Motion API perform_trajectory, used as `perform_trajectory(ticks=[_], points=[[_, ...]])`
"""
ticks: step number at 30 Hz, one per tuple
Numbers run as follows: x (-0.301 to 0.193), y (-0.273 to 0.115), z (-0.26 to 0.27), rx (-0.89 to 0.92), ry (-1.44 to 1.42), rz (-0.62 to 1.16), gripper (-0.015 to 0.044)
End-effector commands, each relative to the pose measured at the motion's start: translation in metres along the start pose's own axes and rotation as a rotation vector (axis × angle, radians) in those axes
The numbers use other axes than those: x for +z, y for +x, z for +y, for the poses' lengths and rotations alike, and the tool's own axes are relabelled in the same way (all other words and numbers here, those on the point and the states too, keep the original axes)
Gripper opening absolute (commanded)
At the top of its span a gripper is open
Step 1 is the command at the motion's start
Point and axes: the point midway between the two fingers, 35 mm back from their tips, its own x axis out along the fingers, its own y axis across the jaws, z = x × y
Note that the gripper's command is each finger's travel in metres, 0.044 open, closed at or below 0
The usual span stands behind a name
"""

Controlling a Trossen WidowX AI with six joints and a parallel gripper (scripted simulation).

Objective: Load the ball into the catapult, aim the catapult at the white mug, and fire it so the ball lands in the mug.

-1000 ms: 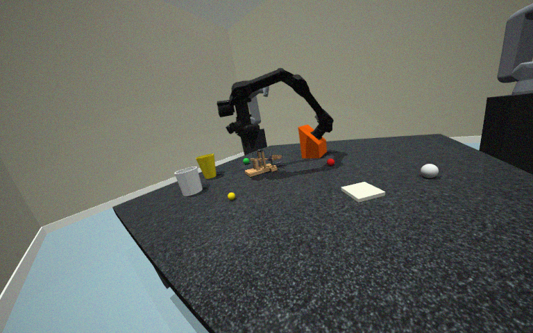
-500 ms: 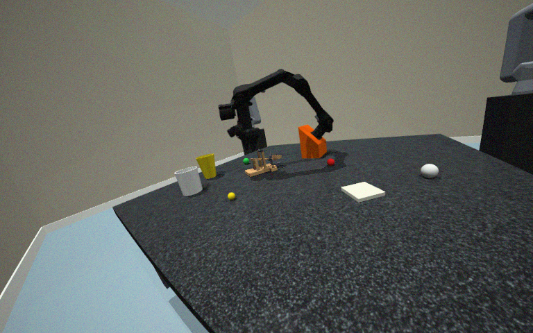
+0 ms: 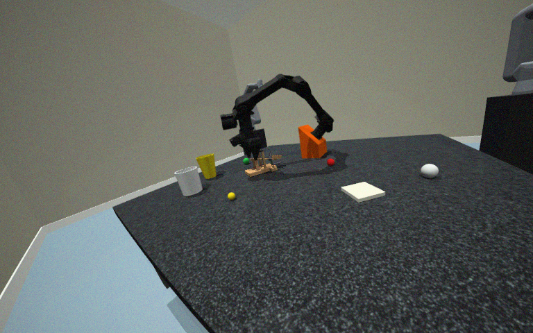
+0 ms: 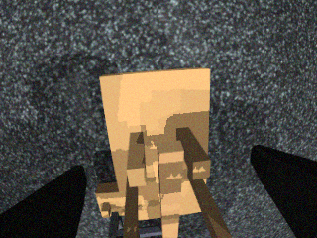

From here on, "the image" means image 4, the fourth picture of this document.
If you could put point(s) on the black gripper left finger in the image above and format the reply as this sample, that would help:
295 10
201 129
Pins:
51 212

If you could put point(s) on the wooden catapult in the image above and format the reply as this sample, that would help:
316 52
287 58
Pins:
158 125

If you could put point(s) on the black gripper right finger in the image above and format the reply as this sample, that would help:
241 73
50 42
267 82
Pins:
291 181

